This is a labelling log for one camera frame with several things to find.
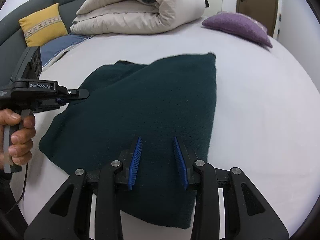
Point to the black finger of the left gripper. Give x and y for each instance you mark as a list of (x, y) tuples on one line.
[(76, 95)]

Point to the white bed sheet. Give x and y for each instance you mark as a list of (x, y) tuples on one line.
[(267, 113)]

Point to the blue pillow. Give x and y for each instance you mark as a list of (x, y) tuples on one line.
[(55, 49)]

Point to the person's left hand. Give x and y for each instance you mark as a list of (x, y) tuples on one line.
[(22, 143)]

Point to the yellow patterned cushion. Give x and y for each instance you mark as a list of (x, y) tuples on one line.
[(43, 26)]

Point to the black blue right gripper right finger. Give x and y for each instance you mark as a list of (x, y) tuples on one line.
[(185, 159)]

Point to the rolled beige duvet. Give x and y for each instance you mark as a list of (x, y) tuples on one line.
[(142, 17)]

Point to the brown wooden door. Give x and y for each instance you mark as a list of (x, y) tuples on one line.
[(264, 11)]

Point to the purple cushion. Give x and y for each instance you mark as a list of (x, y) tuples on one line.
[(239, 25)]

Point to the dark green knit sweater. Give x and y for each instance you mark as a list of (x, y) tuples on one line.
[(157, 102)]

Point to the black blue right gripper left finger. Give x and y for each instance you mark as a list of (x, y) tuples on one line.
[(130, 159)]

